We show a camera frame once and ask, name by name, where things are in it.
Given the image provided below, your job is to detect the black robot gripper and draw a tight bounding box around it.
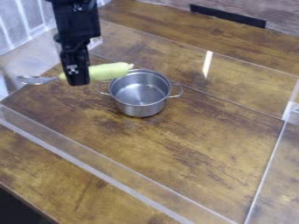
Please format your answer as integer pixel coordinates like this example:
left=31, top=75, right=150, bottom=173
left=46, top=0, right=100, bottom=86

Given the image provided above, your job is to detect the green handled metal spoon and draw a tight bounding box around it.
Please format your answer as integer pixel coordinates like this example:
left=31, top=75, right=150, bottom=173
left=16, top=62, right=135, bottom=85

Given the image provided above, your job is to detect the small stainless steel pot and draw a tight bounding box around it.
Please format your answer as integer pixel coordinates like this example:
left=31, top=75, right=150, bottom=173
left=98, top=69, right=183, bottom=117

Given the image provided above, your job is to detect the clear acrylic triangle bracket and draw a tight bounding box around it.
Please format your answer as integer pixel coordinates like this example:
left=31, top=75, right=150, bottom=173
left=88, top=37, right=103, bottom=51

